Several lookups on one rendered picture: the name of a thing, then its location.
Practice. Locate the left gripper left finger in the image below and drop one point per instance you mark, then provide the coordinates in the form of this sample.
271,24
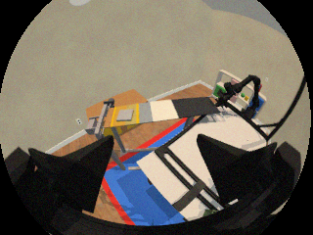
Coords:
81,172

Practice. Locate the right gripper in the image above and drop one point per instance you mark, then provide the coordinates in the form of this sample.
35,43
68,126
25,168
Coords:
220,102

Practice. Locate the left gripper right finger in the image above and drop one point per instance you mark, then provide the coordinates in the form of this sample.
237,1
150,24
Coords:
230,167

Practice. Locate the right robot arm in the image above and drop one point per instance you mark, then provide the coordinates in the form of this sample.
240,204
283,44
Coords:
238,87

